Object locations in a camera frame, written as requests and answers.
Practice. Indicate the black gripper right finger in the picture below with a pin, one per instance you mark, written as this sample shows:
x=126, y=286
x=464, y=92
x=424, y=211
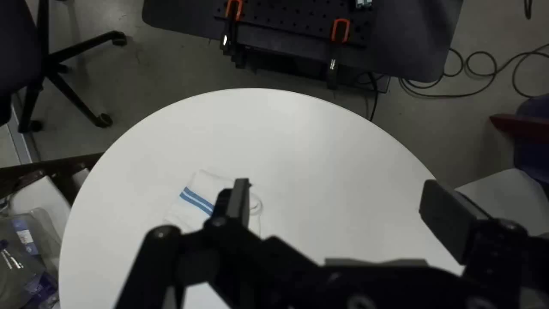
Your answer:
x=452, y=216

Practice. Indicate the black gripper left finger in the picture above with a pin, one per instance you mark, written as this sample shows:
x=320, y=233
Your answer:
x=242, y=199

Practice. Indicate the white cloth with blue stripes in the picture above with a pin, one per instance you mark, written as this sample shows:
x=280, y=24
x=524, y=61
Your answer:
x=194, y=187

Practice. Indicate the red and blue object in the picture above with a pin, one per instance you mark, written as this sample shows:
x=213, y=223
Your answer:
x=529, y=142

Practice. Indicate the orange black bar clamp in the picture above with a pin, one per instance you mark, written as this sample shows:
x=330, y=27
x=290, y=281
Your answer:
x=234, y=22
x=339, y=43

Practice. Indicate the dark wooden chair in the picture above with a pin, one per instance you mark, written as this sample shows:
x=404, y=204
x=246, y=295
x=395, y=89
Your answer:
x=40, y=171

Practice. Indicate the clear plastic bag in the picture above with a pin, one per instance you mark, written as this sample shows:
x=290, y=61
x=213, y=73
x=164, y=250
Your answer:
x=26, y=250

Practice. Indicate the black office chair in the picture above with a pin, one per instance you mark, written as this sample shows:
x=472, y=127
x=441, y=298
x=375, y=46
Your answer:
x=54, y=61

